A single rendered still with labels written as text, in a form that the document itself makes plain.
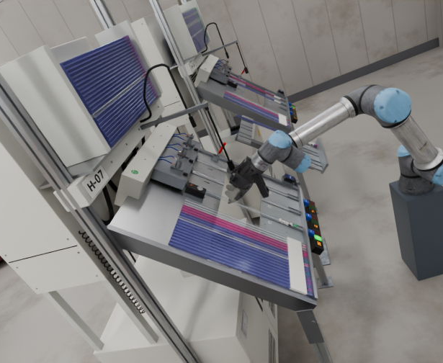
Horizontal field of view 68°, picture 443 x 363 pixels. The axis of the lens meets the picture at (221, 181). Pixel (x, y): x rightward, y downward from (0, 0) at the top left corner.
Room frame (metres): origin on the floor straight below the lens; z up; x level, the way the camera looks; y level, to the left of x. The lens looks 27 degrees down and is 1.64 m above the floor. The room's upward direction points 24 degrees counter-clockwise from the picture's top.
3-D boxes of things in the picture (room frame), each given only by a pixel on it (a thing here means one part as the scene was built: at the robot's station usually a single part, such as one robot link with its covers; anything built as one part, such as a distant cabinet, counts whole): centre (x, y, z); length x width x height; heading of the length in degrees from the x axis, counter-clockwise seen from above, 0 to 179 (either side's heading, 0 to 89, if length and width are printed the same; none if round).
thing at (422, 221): (1.24, -0.85, 0.28); 0.18 x 0.18 x 0.55; 80
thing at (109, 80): (1.28, 0.24, 1.52); 0.51 x 0.13 x 0.27; 161
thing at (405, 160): (1.24, -0.85, 0.72); 0.13 x 0.12 x 0.14; 2
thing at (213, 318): (1.27, 0.37, 0.31); 0.70 x 0.65 x 0.62; 161
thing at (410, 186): (1.24, -0.85, 0.60); 0.15 x 0.15 x 0.10
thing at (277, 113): (2.59, -0.28, 0.65); 1.01 x 0.73 x 1.29; 71
